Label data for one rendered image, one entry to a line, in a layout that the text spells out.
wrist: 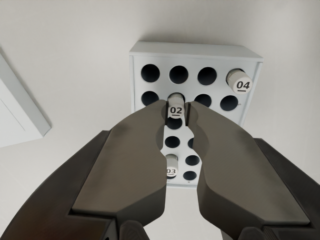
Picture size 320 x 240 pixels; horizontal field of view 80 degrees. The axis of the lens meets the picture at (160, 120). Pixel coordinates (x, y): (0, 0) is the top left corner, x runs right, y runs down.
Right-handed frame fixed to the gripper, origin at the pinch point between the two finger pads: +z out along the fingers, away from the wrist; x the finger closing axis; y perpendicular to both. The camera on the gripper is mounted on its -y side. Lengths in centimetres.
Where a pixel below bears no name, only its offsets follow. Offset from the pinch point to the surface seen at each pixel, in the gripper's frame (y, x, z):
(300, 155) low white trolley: 7.9, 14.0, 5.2
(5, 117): 3.9, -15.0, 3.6
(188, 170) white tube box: 7.4, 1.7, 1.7
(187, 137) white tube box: 3.8, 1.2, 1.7
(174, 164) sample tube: 5.7, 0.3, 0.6
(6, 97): 1.9, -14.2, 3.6
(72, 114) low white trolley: 4.3, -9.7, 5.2
